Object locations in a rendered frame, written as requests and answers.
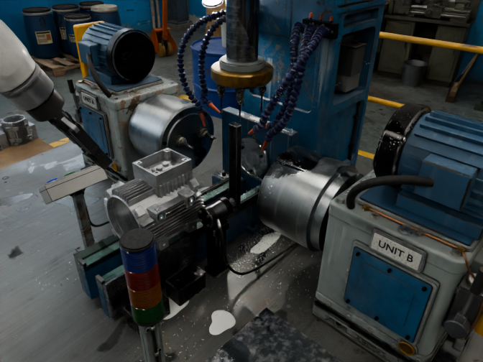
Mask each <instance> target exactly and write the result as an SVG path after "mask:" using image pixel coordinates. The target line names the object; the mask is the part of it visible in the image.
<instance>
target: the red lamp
mask: <svg viewBox="0 0 483 362"><path fill-rule="evenodd" d="M124 273H125V277H126V284H127V286H128V288H130V289H131V290H134V291H136V292H144V291H147V290H150V289H152V288H153V287H155V286H156V285H157V284H158V282H159V280H160V272H159V266H158V261H157V263H156V264H155V266H154V267H153V268H151V269H150V270H148V271H145V272H142V273H132V272H130V271H127V270H126V269H125V268H124Z"/></svg>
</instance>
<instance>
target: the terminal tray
mask: <svg viewBox="0 0 483 362"><path fill-rule="evenodd" d="M163 161H164V162H163ZM161 163H162V164H161ZM153 165H154V166H153ZM132 166H133V171H134V179H141V180H143V181H145V182H147V184H150V186H152V189H153V188H154V189H155V194H156V196H157V197H158V198H163V196H167V194H170V192H174V190H178V188H180V189H181V186H183V187H185V185H188V181H189V180H191V179H193V176H192V171H193V170H192V159H190V158H188V157H186V156H184V155H182V154H180V153H178V152H176V151H174V150H172V149H169V148H166V149H163V150H161V151H159V152H156V153H154V154H151V155H149V156H147V157H144V158H142V159H139V160H137V161H135V162H132ZM151 171H152V172H151Z"/></svg>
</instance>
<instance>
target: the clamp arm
mask: <svg viewBox="0 0 483 362"><path fill-rule="evenodd" d="M241 160H242V125H241V124H238V123H236V122H231V123H230V124H229V200H231V199H232V201H231V202H232V203H234V204H233V206H232V207H233V208H234V209H238V208H240V207H241V184H242V181H241Z"/></svg>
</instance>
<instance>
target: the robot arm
mask: <svg viewBox="0 0 483 362"><path fill-rule="evenodd" d="M53 86H54V84H53V81H52V80H50V78H49V77H48V76H47V75H46V74H45V72H44V71H43V70H42V69H41V68H40V67H39V65H38V64H37V63H36V62H35V61H34V60H33V59H32V58H31V56H30V55H29V53H28V51H27V48H26V47H25V46H24V45H23V44H22V42H21V41H20V40H19V38H18V37H17V36H16V35H15V34H14V33H13V31H11V30H10V28H8V27H7V25H6V24H5V23H4V22H3V21H1V20H0V94H1V95H2V96H4V97H5V98H6V99H7V100H8V101H10V102H11V103H12V104H13V105H14V106H15V107H16V108H18V109H19V110H21V111H26V112H27V113H28V114H29V115H30V116H31V117H32V118H33V119H34V120H35V121H38V122H44V121H48V122H49V123H50V124H52V125H53V126H55V127H56V128H57V129H58V130H59V131H61V132H63V133H64V135H66V136H67V138H69V139H70V140H71V141H72V143H74V144H77V145H78V147H79V148H81V150H82V151H83V152H84V153H85V155H87V156H88V157H89V158H90V159H91V160H92V161H94V162H95V163H96V164H97V165H98V166H99V167H101V168H102V169H103V170H105V169H106V168H107V167H108V166H109V165H110V164H111V163H112V162H113V161H112V160H111V159H110V158H109V157H108V156H107V155H106V154H105V153H104V152H103V151H102V150H101V149H100V148H99V147H100V146H99V145H98V144H97V143H95V141H94V140H92V138H91V137H90V136H89V135H88V134H87V133H86V132H85V131H84V129H83V128H82V127H81V125H80V124H79V123H78V122H75V121H74V120H73V119H72V116H71V115H70V114H69V113H68V112H67V111H64V110H63V106H64V102H65V100H64V98H63V97H62V96H61V95H60V93H59V92H58V91H57V90H56V89H55V88H54V87H53Z"/></svg>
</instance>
